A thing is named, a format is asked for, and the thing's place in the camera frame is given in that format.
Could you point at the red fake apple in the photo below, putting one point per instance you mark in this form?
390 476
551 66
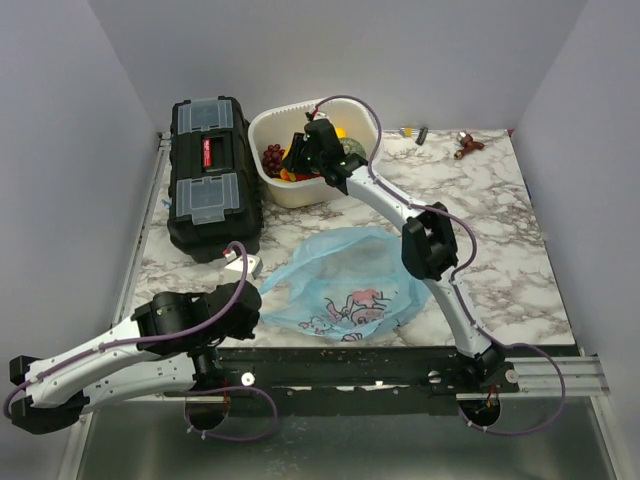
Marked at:
287 176

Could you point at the black screwdriver bit holder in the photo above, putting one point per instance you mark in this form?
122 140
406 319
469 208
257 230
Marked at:
422 135

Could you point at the yellow hex key set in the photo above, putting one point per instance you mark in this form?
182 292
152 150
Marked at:
409 132

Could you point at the brown brass faucet valve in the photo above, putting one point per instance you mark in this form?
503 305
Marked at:
468 145

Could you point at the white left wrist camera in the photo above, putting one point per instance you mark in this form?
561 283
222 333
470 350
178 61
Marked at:
236 264

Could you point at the aluminium frame rail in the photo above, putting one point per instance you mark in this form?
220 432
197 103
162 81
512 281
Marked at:
135 380

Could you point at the dark red fake grapes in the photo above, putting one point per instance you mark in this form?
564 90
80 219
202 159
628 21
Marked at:
272 160

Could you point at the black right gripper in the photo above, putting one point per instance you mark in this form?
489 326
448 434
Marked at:
292 161

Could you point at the green netted fake melon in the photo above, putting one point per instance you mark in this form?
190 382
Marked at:
352 146

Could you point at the black mounting rail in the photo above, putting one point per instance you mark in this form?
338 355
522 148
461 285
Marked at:
352 381

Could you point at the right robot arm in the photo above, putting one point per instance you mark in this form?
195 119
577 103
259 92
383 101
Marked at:
429 249

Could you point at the black toolbox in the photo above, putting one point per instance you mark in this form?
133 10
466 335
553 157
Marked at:
214 186

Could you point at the white plastic basin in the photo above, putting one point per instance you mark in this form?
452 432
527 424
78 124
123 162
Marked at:
276 126

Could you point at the yellow fake lemon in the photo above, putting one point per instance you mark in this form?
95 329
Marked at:
341 132

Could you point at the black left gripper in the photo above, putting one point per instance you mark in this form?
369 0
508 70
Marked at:
246 331

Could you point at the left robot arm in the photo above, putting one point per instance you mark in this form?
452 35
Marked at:
165 346

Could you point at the blue printed plastic bag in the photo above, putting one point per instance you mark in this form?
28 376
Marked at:
343 285

